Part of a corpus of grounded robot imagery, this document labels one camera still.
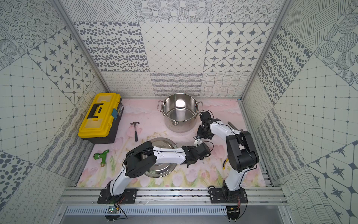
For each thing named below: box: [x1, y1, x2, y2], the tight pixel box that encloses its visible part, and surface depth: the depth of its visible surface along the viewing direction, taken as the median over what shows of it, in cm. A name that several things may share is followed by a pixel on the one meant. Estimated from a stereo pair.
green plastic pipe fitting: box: [93, 149, 110, 167], surface depth 88 cm
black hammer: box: [130, 121, 140, 142], surface depth 103 cm
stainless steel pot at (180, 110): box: [157, 92, 204, 133], surface depth 101 cm
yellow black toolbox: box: [77, 92, 124, 145], surface depth 90 cm
